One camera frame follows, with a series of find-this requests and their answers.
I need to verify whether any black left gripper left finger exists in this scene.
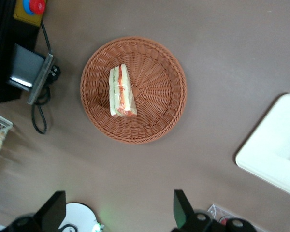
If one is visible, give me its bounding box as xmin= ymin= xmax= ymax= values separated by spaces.
xmin=34 ymin=190 xmax=67 ymax=232

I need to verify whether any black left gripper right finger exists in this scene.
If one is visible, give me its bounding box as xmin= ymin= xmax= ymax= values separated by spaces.
xmin=173 ymin=189 xmax=196 ymax=230

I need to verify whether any triangle sandwich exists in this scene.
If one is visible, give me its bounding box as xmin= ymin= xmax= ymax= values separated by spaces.
xmin=109 ymin=63 xmax=138 ymax=118

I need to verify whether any cream plastic serving tray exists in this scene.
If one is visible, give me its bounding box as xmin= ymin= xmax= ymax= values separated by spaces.
xmin=235 ymin=93 xmax=290 ymax=200

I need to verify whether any round brown wicker basket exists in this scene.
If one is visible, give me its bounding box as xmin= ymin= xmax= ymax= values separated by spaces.
xmin=80 ymin=36 xmax=188 ymax=145

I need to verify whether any clear acrylic bottle rack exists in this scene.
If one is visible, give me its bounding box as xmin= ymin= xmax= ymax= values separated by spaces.
xmin=206 ymin=203 xmax=265 ymax=232

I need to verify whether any black table appliance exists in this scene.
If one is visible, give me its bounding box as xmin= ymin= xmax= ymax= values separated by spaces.
xmin=0 ymin=0 xmax=56 ymax=105

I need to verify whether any yellow emergency stop panel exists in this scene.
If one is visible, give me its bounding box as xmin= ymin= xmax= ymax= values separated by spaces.
xmin=13 ymin=0 xmax=48 ymax=26

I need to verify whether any red emergency stop button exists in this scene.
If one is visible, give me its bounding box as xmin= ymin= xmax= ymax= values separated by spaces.
xmin=29 ymin=0 xmax=46 ymax=13

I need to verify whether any black appliance power cable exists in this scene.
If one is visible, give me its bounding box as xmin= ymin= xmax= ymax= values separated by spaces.
xmin=30 ymin=20 xmax=61 ymax=135

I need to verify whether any white wire rack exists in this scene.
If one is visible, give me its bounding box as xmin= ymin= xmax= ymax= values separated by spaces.
xmin=0 ymin=110 xmax=14 ymax=158

